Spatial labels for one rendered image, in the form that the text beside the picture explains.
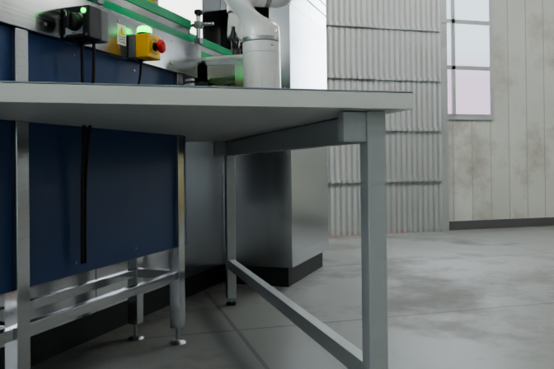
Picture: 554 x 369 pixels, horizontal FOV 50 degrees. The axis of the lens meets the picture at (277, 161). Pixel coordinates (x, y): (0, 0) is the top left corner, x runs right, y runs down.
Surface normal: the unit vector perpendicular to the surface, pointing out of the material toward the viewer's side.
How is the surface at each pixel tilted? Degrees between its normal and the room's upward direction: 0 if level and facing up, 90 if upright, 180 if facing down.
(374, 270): 90
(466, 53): 90
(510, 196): 90
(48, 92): 90
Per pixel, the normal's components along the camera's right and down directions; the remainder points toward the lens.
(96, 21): 0.94, -0.01
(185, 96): 0.27, -0.01
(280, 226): -0.33, 0.00
